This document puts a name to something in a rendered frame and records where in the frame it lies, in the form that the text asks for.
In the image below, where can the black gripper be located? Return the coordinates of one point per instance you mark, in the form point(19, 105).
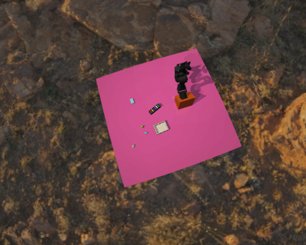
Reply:
point(184, 66)

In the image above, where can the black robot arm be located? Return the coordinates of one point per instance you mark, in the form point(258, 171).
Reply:
point(181, 78)

